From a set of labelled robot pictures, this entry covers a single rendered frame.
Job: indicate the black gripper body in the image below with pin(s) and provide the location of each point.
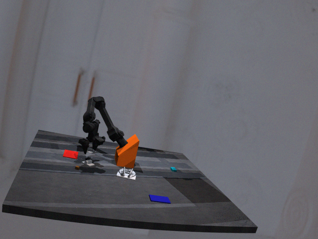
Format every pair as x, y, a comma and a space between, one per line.
86, 142

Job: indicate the blue flat plate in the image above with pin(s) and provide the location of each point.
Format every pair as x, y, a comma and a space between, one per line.
160, 199

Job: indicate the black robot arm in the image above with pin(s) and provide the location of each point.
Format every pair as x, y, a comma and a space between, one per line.
90, 125

